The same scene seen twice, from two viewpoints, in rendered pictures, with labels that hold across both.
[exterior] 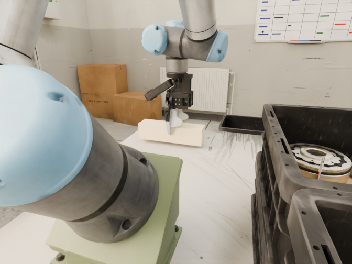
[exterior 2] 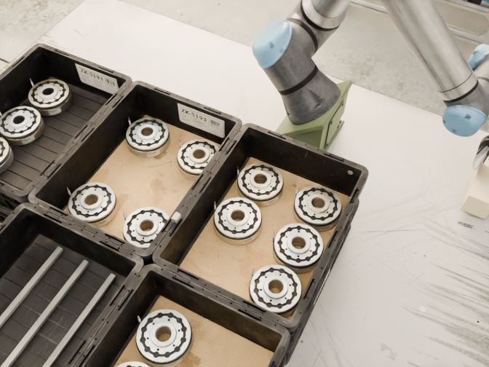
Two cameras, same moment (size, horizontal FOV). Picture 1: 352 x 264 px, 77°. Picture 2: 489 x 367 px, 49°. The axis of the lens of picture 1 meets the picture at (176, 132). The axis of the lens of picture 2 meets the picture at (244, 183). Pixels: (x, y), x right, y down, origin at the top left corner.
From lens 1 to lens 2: 1.23 m
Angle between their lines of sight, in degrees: 79
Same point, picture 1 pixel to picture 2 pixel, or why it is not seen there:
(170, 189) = (306, 127)
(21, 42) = (322, 11)
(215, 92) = not seen: outside the picture
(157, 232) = (288, 130)
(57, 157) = (259, 58)
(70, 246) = not seen: hidden behind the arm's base
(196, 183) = (378, 188)
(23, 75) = (278, 31)
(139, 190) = (294, 105)
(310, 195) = (238, 122)
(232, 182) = (378, 221)
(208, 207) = not seen: hidden behind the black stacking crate
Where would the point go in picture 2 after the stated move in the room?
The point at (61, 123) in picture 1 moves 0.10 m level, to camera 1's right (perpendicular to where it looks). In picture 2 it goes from (263, 52) to (256, 80)
